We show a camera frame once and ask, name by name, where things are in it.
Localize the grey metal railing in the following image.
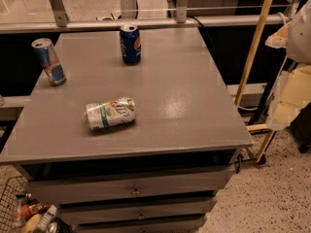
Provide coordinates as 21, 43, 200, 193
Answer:
0, 0, 293, 35

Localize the grey drawer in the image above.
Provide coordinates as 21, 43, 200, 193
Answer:
77, 215, 206, 233
59, 196, 217, 224
26, 165, 234, 205

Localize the grey drawer cabinet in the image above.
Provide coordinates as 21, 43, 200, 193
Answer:
0, 27, 255, 233

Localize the wire basket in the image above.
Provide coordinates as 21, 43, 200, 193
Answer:
0, 176, 27, 233

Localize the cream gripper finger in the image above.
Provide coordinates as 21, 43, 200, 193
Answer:
265, 23, 289, 49
265, 65, 311, 130

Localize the yellow fruit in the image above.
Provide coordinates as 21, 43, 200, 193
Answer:
20, 214, 42, 233

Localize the top grey drawer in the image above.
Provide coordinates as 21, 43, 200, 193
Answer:
26, 165, 234, 205

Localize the white snack packet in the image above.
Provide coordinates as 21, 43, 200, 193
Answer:
34, 205, 57, 233

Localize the middle grey drawer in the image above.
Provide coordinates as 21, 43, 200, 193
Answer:
59, 196, 217, 224

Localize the blue silver red bull can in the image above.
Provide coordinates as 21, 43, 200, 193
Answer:
31, 38, 66, 86

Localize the white green 7up can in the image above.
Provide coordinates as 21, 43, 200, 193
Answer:
85, 97, 136, 130

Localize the blue pepsi can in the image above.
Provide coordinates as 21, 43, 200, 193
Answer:
120, 24, 141, 65

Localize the bottom grey drawer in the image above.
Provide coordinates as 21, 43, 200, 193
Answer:
77, 215, 206, 233

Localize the yellow wooden frame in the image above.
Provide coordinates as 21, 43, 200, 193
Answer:
234, 0, 287, 164

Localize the red snack packet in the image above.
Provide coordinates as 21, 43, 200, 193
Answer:
13, 194, 50, 228

